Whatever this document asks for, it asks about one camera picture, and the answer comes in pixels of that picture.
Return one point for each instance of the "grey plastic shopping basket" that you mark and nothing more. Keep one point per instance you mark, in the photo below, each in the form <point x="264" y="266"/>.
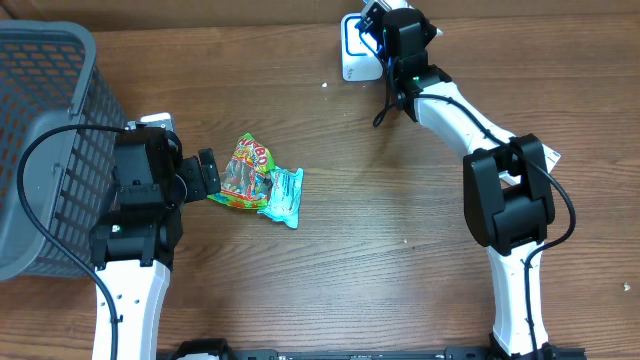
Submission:
<point x="49" y="79"/>

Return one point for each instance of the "white Hansaplast plaster box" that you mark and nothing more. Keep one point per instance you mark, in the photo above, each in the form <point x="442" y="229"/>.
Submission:
<point x="551" y="159"/>

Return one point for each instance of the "colourful Haribo candy bag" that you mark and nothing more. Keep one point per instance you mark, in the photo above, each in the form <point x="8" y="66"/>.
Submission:
<point x="246" y="182"/>

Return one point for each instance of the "white barcode scanner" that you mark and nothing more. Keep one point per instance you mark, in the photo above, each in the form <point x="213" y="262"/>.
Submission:
<point x="359" y="63"/>

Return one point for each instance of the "white tube with gold cap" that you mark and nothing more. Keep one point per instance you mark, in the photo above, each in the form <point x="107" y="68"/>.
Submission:
<point x="401" y="14"/>

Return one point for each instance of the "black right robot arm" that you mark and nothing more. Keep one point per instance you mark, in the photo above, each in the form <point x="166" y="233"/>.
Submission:
<point x="513" y="206"/>

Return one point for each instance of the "teal tissue packet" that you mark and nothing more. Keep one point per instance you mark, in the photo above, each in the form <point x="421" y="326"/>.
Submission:
<point x="285" y="197"/>

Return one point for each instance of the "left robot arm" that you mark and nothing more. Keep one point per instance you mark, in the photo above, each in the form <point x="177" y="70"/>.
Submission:
<point x="133" y="243"/>

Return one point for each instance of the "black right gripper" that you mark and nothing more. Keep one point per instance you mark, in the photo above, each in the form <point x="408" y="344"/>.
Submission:
<point x="424" y="27"/>

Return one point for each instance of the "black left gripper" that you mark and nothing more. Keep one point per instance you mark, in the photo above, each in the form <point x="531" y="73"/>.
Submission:
<point x="202" y="174"/>

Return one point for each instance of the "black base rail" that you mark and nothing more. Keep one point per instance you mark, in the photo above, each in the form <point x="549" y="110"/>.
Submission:
<point x="220" y="349"/>

